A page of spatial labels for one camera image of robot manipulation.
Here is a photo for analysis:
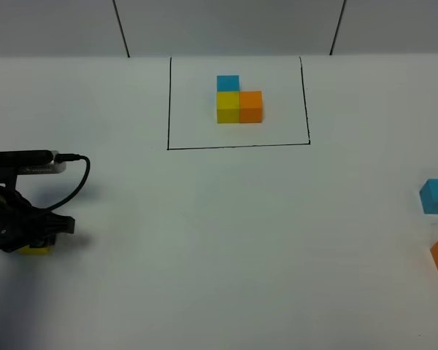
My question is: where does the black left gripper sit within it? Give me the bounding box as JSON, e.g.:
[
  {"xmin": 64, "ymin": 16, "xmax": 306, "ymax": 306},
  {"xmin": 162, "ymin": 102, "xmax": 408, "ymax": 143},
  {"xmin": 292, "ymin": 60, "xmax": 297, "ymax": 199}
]
[{"xmin": 0, "ymin": 185, "xmax": 75, "ymax": 252}]

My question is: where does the template yellow cube block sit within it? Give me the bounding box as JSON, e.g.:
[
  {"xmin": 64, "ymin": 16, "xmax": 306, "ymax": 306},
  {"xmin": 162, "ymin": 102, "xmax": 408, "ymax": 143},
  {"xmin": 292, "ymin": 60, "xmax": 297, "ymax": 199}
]
[{"xmin": 216, "ymin": 91, "xmax": 240, "ymax": 124}]

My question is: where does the template blue cube block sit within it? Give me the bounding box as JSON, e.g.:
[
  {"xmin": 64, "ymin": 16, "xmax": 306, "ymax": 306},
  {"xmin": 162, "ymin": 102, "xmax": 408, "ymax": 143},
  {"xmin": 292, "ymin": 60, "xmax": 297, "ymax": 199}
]
[{"xmin": 216, "ymin": 75, "xmax": 240, "ymax": 92}]

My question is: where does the template orange cube block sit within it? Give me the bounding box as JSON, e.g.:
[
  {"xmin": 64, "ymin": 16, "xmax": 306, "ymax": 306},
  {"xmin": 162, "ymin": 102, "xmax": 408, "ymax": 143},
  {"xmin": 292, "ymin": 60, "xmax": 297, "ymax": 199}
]
[{"xmin": 239, "ymin": 91, "xmax": 264, "ymax": 123}]

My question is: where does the black left camera cable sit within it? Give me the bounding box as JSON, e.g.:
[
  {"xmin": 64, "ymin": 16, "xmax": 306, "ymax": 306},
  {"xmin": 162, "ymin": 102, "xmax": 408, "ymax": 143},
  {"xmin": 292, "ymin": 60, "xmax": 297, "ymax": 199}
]
[{"xmin": 39, "ymin": 153, "xmax": 91, "ymax": 212}]

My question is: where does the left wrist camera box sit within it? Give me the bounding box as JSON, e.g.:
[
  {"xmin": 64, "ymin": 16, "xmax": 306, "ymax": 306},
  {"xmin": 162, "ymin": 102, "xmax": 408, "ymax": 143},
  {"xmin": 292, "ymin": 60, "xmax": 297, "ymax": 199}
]
[{"xmin": 0, "ymin": 150, "xmax": 66, "ymax": 187}]

